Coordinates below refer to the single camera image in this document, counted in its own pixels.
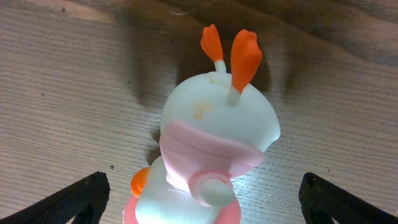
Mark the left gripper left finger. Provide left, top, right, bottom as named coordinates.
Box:
left=1, top=171, right=110, bottom=224

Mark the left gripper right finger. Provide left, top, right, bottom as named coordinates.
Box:
left=298, top=172, right=397, bottom=224

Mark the pink white bunny figure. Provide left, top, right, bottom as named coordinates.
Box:
left=123, top=25, right=280, bottom=224

